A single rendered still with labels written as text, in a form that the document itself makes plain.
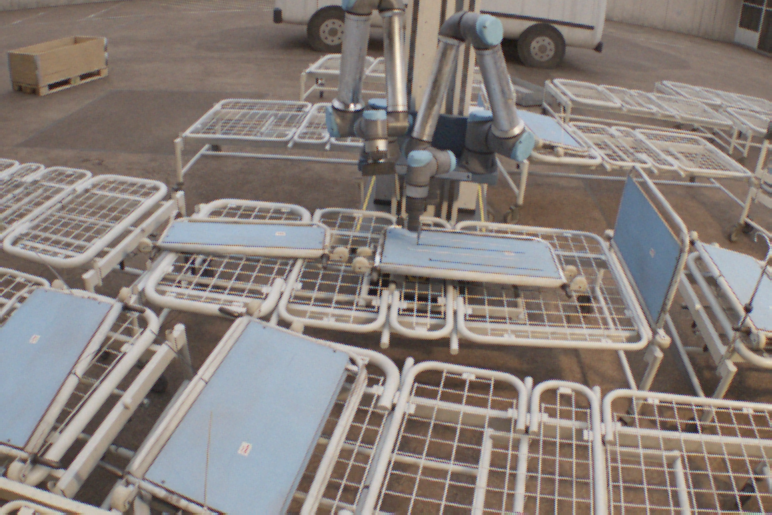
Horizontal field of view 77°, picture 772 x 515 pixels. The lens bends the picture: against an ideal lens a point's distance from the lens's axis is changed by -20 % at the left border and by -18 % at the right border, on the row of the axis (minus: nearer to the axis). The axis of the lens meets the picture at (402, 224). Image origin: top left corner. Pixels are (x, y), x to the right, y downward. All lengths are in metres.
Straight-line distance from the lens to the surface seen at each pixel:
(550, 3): 9.61
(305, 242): 2.40
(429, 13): 2.82
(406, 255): 2.27
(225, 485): 1.44
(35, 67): 7.80
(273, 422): 1.57
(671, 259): 2.17
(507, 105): 2.48
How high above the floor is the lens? 1.71
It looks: 27 degrees down
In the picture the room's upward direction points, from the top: 5 degrees clockwise
